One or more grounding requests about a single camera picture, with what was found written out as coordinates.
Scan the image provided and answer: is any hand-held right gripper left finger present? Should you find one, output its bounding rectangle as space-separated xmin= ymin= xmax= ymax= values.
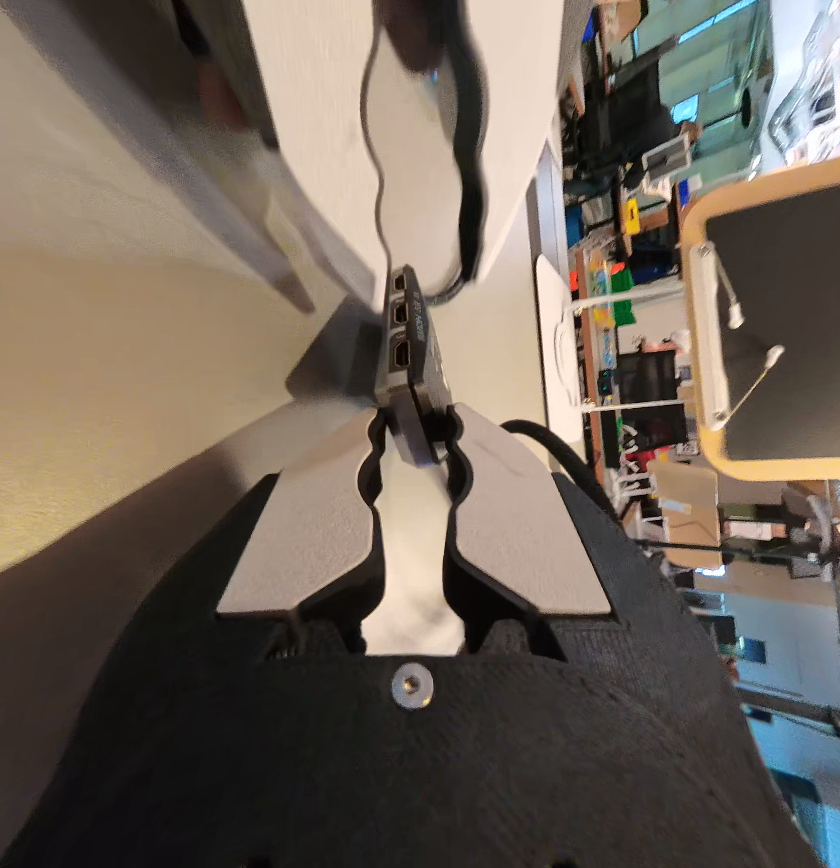
xmin=216 ymin=407 xmax=388 ymax=618

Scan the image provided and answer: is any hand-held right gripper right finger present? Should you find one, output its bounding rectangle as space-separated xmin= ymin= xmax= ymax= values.
xmin=442 ymin=403 xmax=613 ymax=618

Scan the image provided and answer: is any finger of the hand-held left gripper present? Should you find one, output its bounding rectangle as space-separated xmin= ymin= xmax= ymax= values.
xmin=0 ymin=0 xmax=368 ymax=316

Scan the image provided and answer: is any black port hub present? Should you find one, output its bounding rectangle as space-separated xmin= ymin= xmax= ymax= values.
xmin=374 ymin=264 xmax=456 ymax=470

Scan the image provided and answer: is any black braided usb cable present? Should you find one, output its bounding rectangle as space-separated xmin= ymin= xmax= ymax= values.
xmin=375 ymin=0 xmax=607 ymax=506

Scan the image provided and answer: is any cardboard box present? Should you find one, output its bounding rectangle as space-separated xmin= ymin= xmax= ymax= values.
xmin=647 ymin=461 xmax=724 ymax=571

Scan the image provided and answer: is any black monitor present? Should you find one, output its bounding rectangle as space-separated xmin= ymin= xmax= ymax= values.
xmin=616 ymin=353 xmax=688 ymax=448

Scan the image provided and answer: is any green plastic crate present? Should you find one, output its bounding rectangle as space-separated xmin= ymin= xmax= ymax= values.
xmin=611 ymin=264 xmax=636 ymax=325

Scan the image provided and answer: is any colourful toy box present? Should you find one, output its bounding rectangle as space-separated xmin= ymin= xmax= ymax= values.
xmin=588 ymin=261 xmax=614 ymax=323

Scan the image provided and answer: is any black board with wooden rim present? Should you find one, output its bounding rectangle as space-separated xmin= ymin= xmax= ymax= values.
xmin=679 ymin=156 xmax=840 ymax=484

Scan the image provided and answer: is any thin black hub cable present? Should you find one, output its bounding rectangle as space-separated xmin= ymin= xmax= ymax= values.
xmin=360 ymin=0 xmax=395 ymax=274

